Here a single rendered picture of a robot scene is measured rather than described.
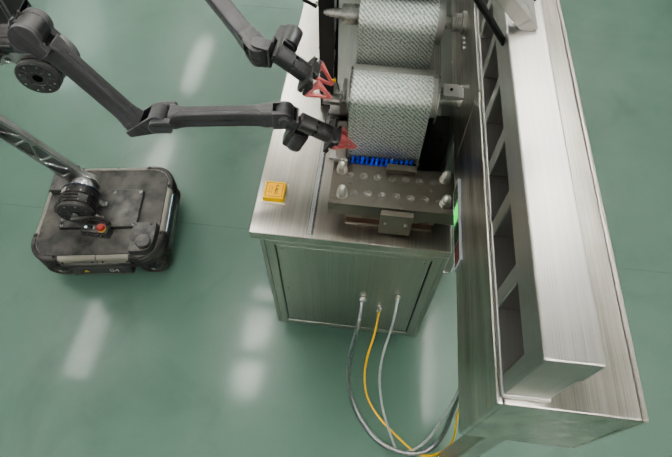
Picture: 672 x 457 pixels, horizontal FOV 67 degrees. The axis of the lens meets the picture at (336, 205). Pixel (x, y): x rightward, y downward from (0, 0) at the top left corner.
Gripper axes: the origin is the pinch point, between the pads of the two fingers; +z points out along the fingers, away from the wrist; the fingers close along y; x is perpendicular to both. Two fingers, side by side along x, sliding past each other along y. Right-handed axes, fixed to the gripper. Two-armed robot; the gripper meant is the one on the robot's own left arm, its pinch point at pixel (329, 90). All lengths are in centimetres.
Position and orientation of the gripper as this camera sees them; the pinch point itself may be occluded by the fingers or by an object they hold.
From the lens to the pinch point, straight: 155.6
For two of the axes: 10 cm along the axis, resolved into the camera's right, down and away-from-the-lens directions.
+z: 7.6, 4.3, 4.9
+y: -1.1, 8.3, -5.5
